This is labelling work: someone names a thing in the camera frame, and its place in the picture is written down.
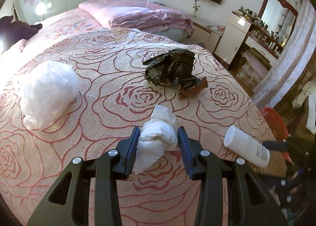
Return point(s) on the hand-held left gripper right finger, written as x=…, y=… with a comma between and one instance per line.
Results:
x=185, y=153

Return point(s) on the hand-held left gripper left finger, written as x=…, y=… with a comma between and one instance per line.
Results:
x=130, y=153

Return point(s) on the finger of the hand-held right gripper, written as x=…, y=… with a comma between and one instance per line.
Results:
x=274, y=146

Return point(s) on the red plastic basket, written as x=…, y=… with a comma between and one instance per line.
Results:
x=275, y=122

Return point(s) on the white plastic bottle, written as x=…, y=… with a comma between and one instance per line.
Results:
x=246, y=147

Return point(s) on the white tissue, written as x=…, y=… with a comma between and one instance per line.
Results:
x=156, y=139

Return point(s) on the brown cloth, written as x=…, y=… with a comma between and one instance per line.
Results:
x=192, y=87

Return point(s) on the white hanging garment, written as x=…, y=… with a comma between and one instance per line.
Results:
x=307, y=102

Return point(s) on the rose pattern blanket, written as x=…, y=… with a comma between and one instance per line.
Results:
x=111, y=97

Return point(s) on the stack of cardboard boxes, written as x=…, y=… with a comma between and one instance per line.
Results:
x=251, y=65

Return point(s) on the pale lace curtain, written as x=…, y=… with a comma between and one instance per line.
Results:
x=288, y=62

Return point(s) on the crumpled black plastic bag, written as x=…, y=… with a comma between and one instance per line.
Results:
x=170, y=66

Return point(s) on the clear white plastic bag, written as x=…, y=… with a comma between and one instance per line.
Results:
x=47, y=92

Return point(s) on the tall white cabinet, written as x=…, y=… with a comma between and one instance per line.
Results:
x=230, y=40

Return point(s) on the white dressing table with mirror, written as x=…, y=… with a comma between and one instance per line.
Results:
x=264, y=30

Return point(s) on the low white sideboard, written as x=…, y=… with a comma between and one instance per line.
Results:
x=209, y=35

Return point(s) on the grey green mattress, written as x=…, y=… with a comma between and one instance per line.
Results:
x=172, y=33

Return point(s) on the wooden framed mirror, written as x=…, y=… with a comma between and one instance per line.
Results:
x=277, y=11

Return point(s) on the folded pink duvet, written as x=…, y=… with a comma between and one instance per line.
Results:
x=138, y=13

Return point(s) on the artificial rose stem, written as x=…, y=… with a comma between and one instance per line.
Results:
x=196, y=6

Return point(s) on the dark purple plush toy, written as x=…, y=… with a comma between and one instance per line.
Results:
x=17, y=30

